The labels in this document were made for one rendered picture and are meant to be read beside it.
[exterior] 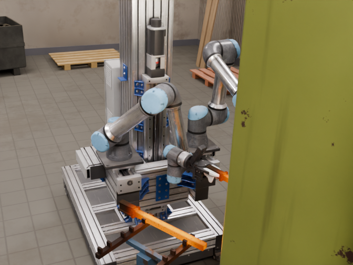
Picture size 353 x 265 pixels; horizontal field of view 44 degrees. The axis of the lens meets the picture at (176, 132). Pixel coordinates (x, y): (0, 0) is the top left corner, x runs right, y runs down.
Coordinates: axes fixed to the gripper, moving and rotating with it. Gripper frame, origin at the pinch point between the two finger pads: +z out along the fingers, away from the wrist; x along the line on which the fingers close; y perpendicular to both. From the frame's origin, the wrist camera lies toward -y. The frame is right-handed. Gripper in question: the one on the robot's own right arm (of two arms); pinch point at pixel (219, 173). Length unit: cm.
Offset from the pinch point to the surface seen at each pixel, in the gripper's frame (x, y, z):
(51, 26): -240, 59, -588
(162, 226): 40.6, 6.6, 6.1
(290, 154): 49, -50, 60
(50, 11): -240, 33, -588
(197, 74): -332, 94, -324
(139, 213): 41.9, 6.5, -6.7
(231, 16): -464, 28, -377
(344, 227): 49, -38, 77
